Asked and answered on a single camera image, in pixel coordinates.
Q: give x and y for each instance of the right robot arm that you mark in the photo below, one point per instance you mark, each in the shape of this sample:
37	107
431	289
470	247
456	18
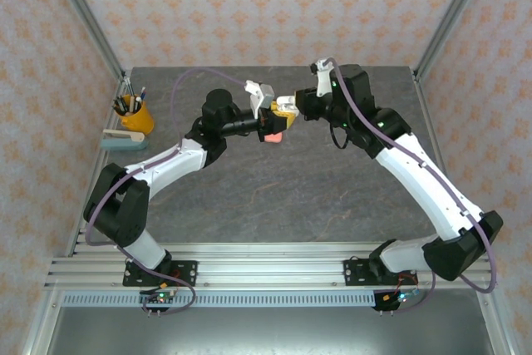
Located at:
424	180

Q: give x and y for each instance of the blue and beige stapler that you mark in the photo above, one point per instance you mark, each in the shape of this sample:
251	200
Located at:
124	145

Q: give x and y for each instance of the aluminium table side rail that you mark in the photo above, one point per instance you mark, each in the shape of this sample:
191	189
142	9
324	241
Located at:
439	143
101	155

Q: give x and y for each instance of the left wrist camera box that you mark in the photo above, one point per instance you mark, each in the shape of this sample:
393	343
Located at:
259	97

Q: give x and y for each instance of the aluminium frame post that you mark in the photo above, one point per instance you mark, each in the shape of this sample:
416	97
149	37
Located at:
452	14
85	14

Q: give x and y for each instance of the yellow pen cup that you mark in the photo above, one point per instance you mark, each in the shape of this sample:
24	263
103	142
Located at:
139	120

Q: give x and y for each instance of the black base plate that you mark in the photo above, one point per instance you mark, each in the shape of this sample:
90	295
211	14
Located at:
187	274
353	274

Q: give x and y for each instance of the white pen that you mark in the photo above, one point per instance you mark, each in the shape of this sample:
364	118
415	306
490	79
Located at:
141	95

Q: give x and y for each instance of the pink earbud charging case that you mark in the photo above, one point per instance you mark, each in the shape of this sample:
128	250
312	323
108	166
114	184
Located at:
275	138

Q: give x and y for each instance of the grey metal pen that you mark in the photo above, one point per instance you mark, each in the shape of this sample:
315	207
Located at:
129	88

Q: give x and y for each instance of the aluminium lower frame bar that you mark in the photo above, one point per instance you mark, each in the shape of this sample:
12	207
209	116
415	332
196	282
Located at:
494	326
41	326

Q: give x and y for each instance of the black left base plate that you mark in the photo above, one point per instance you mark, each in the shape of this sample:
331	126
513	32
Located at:
187	274

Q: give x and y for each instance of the beige pencil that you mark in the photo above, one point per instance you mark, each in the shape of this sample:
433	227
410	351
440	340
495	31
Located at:
131	105

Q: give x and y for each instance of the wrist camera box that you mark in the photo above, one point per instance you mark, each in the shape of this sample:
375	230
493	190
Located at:
323	85
259	97

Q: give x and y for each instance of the grey metal panel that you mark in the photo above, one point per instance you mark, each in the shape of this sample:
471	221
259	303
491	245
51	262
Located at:
266	334

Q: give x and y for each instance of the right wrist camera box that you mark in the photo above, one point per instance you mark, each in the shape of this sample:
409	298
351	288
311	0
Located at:
323	85

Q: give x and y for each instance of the black pen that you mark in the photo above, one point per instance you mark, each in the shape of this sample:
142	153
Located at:
120	105

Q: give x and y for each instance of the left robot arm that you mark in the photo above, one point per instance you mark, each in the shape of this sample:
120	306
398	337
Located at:
166	164

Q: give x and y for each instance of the wide aluminium mounting rail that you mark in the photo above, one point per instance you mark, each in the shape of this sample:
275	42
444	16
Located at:
270	267

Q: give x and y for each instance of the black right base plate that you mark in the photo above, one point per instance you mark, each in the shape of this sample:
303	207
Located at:
353	274

